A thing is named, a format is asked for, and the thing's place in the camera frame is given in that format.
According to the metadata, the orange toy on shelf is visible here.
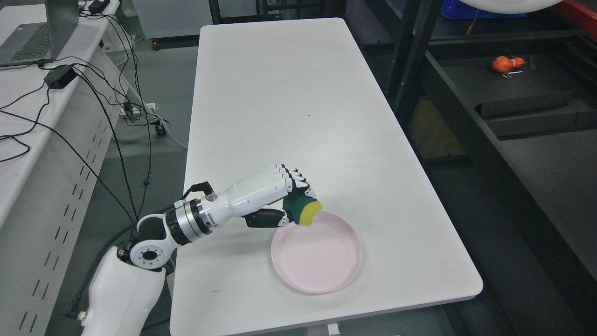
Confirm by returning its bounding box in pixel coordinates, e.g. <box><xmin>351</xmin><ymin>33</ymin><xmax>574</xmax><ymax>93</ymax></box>
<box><xmin>491</xmin><ymin>56</ymin><xmax>525</xmax><ymax>74</ymax></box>

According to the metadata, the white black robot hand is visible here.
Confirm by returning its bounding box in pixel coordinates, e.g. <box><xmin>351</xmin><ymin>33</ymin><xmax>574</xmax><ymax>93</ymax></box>
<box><xmin>208</xmin><ymin>164</ymin><xmax>316</xmax><ymax>228</ymax></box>

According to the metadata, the pink round plate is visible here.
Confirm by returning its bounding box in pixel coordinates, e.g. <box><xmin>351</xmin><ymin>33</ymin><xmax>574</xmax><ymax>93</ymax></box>
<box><xmin>270</xmin><ymin>211</ymin><xmax>363</xmax><ymax>294</ymax></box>

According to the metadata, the black power adapter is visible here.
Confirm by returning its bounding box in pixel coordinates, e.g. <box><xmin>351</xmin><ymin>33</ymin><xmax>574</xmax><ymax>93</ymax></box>
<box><xmin>43</xmin><ymin>64</ymin><xmax>76</xmax><ymax>90</ymax></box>

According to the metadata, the white power strip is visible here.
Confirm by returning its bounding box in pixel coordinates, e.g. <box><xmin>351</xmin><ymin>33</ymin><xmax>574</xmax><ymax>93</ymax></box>
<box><xmin>120</xmin><ymin>102</ymin><xmax>157</xmax><ymax>121</ymax></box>

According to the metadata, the black metal shelf rack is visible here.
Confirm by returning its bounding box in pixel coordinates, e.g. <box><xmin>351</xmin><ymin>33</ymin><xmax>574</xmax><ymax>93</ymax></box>
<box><xmin>365</xmin><ymin>0</ymin><xmax>596</xmax><ymax>336</ymax></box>

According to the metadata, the grey laptop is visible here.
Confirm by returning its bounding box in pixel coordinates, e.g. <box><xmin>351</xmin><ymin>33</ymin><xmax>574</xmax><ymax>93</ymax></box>
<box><xmin>0</xmin><ymin>0</ymin><xmax>79</xmax><ymax>67</ymax></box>

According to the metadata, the blue plastic crate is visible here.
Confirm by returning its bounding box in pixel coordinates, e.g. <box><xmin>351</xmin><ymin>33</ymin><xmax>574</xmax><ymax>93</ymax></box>
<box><xmin>440</xmin><ymin>0</ymin><xmax>528</xmax><ymax>20</ymax></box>

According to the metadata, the black cable bundle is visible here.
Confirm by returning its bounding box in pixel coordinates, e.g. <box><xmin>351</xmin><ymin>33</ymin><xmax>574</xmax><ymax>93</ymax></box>
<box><xmin>0</xmin><ymin>9</ymin><xmax>187</xmax><ymax>224</ymax></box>

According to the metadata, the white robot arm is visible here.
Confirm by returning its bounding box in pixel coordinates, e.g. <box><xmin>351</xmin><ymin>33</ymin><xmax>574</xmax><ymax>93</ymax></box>
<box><xmin>79</xmin><ymin>198</ymin><xmax>212</xmax><ymax>336</ymax></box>

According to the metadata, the green yellow sponge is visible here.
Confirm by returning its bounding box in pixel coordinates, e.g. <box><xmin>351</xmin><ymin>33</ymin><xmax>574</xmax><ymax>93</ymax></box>
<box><xmin>282</xmin><ymin>193</ymin><xmax>323</xmax><ymax>227</ymax></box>

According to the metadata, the white side desk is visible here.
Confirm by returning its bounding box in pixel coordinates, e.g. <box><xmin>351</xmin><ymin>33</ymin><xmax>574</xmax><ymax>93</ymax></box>
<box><xmin>0</xmin><ymin>15</ymin><xmax>141</xmax><ymax>336</ymax></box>

